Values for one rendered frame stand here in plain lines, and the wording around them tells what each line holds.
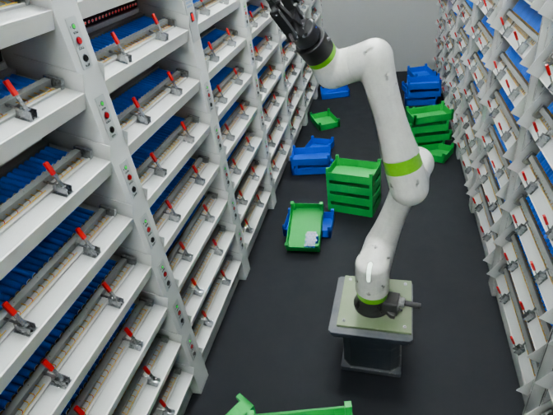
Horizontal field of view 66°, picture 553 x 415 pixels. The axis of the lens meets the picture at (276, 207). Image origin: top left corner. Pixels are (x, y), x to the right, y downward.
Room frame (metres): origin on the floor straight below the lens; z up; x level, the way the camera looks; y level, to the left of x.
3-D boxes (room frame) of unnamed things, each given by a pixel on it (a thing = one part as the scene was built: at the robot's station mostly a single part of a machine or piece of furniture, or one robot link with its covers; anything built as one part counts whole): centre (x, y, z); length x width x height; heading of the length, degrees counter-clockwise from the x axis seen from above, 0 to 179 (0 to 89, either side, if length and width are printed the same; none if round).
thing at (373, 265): (1.22, -0.33, 0.45); 0.16 x 0.13 x 0.19; 153
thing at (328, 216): (2.18, -0.19, 0.04); 0.30 x 0.20 x 0.08; 72
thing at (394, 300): (1.18, -0.38, 0.32); 0.26 x 0.15 x 0.06; 62
